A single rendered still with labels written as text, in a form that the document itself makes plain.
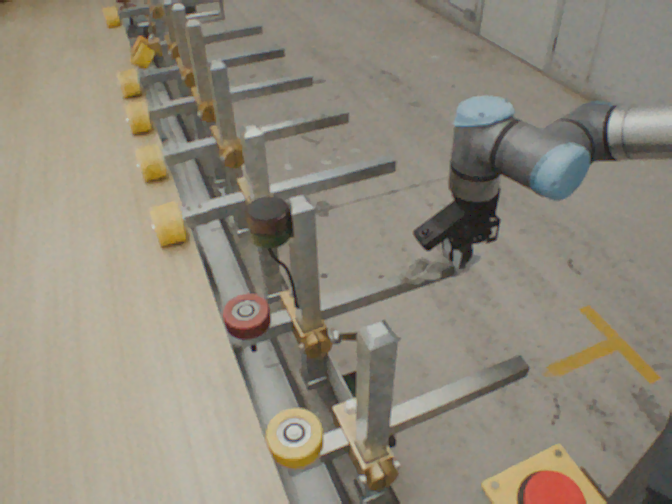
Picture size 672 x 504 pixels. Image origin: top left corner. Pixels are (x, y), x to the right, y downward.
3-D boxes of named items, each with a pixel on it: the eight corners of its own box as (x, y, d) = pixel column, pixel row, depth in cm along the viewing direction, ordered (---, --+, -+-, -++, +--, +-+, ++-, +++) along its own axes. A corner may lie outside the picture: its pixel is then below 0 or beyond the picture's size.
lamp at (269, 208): (292, 295, 91) (281, 192, 77) (304, 317, 87) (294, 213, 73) (260, 305, 89) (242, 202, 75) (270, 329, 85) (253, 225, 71)
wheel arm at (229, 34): (260, 31, 188) (259, 23, 186) (263, 34, 186) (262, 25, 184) (160, 50, 177) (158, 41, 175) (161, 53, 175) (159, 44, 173)
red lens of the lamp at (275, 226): (281, 204, 78) (280, 192, 77) (295, 228, 74) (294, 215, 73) (242, 215, 77) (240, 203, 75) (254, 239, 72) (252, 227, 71)
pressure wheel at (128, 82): (141, 92, 153) (141, 96, 160) (134, 65, 151) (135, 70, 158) (121, 97, 151) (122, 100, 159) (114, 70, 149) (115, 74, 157)
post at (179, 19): (209, 147, 177) (182, 1, 145) (211, 152, 174) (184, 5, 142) (199, 149, 176) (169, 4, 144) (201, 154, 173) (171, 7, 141)
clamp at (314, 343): (306, 302, 103) (304, 284, 100) (333, 353, 94) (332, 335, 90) (278, 311, 101) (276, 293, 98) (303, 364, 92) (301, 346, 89)
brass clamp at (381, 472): (363, 410, 87) (364, 393, 84) (401, 481, 78) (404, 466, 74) (329, 423, 85) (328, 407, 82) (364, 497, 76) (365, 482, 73)
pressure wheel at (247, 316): (267, 327, 101) (260, 285, 94) (281, 358, 96) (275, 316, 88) (227, 340, 99) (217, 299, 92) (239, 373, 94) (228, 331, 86)
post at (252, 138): (281, 303, 126) (257, 120, 95) (285, 313, 124) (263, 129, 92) (267, 307, 125) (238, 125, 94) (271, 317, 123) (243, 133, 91)
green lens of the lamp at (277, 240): (283, 218, 80) (282, 206, 78) (296, 241, 76) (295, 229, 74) (245, 228, 78) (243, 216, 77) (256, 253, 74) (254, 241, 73)
